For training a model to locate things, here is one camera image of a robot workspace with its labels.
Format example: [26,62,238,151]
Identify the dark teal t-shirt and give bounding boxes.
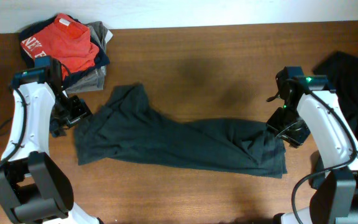
[74,83,287,179]

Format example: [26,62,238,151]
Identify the folded orange printed t-shirt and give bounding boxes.
[20,12,100,80]

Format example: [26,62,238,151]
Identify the black garment pile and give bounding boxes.
[313,51,358,140]

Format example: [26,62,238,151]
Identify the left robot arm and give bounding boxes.
[0,56,102,224]

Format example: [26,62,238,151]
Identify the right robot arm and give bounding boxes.
[267,67,358,224]

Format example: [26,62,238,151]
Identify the folded grey garment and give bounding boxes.
[65,21,113,94]

